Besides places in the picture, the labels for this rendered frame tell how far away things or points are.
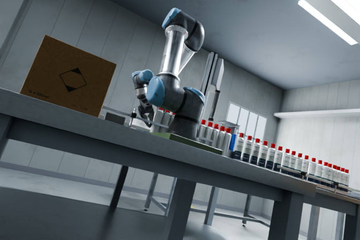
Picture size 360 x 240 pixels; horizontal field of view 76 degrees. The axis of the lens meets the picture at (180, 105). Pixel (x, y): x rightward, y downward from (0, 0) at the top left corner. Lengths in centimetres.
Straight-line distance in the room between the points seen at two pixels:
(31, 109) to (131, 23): 423
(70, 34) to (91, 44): 34
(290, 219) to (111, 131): 59
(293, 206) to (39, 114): 72
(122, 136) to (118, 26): 412
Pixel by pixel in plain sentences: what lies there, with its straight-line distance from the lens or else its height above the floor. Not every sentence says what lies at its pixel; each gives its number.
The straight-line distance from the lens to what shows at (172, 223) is 94.
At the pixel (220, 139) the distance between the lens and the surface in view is 167.
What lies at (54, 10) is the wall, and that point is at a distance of 451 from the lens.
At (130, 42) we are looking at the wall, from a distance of 451.
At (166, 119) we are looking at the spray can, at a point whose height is 101.
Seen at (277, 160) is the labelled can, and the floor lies 97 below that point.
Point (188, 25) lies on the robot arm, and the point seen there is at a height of 142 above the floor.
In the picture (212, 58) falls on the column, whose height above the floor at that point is 145.
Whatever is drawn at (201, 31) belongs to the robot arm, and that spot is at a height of 143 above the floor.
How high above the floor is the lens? 80
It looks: 12 degrees up
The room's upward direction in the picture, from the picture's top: 16 degrees clockwise
